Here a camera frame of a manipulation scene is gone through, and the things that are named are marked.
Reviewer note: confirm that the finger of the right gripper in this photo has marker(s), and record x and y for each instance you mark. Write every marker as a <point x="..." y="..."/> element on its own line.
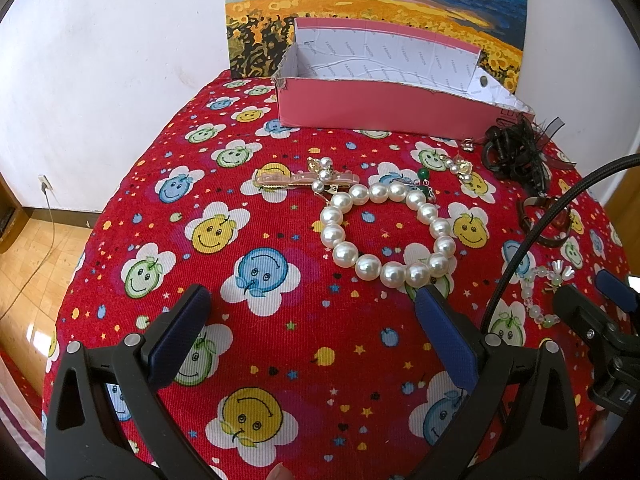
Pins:
<point x="610" y="286"/>
<point x="580" y="304"/>

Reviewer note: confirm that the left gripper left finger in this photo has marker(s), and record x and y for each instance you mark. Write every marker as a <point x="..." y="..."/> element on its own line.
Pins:
<point x="84" y="439"/>

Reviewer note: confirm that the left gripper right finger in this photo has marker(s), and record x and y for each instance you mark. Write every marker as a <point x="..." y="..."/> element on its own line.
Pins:
<point x="518" y="419"/>

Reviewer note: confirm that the black hair claw with mesh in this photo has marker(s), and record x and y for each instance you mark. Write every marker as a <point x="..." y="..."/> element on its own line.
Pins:
<point x="514" y="151"/>

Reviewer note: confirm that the gold pearl earring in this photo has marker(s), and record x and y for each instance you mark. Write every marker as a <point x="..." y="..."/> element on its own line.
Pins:
<point x="459" y="167"/>

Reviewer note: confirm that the green bead earring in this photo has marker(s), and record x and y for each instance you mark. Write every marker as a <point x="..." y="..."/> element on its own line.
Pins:
<point x="419" y="180"/>

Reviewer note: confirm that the small silver gold earring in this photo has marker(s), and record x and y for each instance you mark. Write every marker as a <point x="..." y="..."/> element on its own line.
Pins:
<point x="467" y="145"/>

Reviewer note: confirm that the gold pearl brooch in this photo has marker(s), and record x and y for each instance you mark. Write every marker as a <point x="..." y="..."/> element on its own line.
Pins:
<point x="322" y="171"/>

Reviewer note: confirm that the pink hair clip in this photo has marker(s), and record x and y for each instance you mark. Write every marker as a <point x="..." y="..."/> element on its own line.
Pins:
<point x="273" y="179"/>

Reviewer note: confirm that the right hand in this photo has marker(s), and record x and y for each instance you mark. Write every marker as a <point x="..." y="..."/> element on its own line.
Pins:
<point x="602" y="427"/>

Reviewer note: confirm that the left hand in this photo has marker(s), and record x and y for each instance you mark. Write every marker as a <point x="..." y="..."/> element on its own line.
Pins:
<point x="280" y="472"/>

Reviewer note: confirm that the red smiley flower tablecloth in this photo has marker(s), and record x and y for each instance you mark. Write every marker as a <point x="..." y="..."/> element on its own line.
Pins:
<point x="312" y="355"/>

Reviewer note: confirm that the sunflower field painting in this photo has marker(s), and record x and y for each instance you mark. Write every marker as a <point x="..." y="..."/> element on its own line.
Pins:
<point x="259" y="31"/>

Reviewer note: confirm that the pink cardboard box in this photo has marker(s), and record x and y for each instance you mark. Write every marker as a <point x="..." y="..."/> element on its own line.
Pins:
<point x="369" y="75"/>

